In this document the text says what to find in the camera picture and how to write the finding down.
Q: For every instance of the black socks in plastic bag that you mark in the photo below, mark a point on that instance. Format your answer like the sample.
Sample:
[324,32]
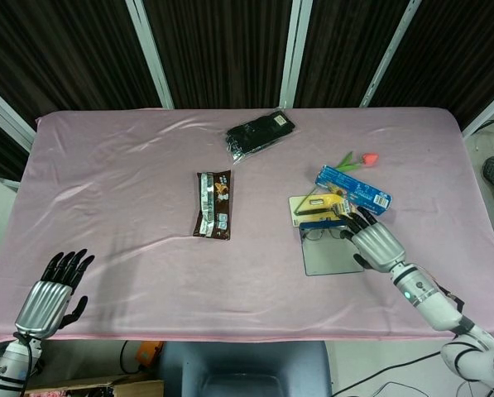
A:
[259,132]

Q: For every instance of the blue Oreo box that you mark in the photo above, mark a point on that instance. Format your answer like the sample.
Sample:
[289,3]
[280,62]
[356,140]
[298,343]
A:
[354,186]

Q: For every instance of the razor on yellow card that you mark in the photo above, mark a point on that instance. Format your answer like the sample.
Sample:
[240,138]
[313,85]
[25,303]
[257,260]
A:
[300,204]

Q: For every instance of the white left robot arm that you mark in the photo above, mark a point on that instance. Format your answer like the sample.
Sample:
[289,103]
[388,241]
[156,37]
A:
[11,360]

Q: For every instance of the thin metal eyeglasses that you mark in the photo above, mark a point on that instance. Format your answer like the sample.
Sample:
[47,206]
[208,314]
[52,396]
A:
[313,235]

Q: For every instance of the black pleated curtain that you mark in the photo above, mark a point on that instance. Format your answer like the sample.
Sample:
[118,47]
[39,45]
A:
[230,41]

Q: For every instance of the pink tablecloth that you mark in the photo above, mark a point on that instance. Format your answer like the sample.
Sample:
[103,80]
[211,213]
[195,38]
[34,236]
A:
[126,186]

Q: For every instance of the artificial pink tulip flower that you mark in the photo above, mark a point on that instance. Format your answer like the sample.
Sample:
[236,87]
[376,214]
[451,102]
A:
[370,159]

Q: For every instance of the brown cardboard box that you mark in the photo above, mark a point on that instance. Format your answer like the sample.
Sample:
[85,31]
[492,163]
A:
[85,386]

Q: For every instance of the white metal frame post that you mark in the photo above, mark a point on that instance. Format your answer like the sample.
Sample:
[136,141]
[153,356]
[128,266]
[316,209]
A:
[294,54]
[389,54]
[486,111]
[6,111]
[151,54]

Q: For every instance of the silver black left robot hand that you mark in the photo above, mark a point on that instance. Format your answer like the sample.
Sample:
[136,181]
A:
[41,306]

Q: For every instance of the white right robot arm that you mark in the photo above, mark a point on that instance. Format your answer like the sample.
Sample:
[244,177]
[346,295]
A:
[437,308]

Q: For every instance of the orange plastic object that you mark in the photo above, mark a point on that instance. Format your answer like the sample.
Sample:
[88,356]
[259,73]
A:
[149,353]

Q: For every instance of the grey blue chair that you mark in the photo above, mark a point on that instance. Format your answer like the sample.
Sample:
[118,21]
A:
[238,364]

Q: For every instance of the brown snack packet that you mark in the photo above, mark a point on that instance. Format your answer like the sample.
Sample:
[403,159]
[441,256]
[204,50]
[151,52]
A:
[219,198]

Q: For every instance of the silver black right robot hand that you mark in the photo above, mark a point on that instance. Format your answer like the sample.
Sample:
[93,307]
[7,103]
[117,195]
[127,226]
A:
[379,248]

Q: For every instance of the dark blue rectangular box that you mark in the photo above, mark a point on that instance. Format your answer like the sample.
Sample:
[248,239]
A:
[329,260]

